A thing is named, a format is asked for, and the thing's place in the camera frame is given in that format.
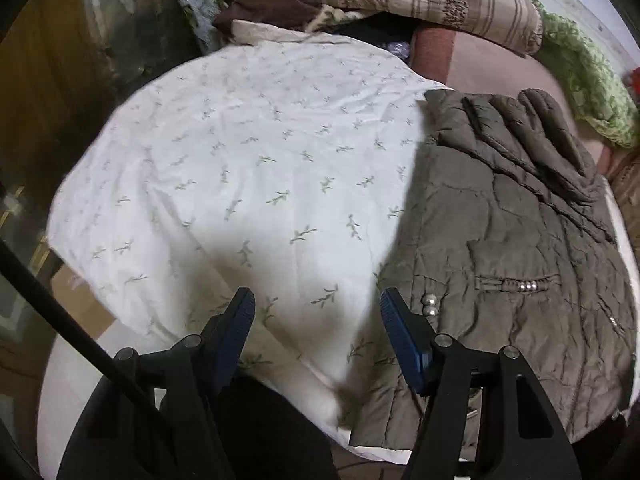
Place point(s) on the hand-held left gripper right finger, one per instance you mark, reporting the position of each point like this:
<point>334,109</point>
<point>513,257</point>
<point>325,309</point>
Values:
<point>405,340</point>

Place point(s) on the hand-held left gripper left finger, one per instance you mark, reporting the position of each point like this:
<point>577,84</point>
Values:
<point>232,330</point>

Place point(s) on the olive hooded puffer jacket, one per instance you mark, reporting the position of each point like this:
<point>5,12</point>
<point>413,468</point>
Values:
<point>500,240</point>

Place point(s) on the cardboard box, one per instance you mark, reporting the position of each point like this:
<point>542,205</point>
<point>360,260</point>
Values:
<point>80,300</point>

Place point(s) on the white leaf print quilt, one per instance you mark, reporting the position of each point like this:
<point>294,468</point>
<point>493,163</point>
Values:
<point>250,160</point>

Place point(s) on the black pole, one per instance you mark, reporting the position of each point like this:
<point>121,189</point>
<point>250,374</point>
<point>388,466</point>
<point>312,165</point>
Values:
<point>50,305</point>

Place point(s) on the striped beige cushion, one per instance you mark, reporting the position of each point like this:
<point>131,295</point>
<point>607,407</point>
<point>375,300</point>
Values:
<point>630,180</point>

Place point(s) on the pink blanket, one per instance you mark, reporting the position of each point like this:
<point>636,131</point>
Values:
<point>480,65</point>

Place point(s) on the clear plastic wrapper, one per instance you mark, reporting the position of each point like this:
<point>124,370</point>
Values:
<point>400,49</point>

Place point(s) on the floral print bag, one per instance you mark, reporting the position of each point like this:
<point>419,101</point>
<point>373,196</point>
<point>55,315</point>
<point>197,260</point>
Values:
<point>200,10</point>

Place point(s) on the glass cabinet door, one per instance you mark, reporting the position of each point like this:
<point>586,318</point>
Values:
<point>100,35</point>

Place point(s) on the green patterned blanket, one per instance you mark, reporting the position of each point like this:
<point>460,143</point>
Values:
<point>585,70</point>

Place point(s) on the cream patterned cloth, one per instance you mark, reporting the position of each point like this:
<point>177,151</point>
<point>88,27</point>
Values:
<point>330,15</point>

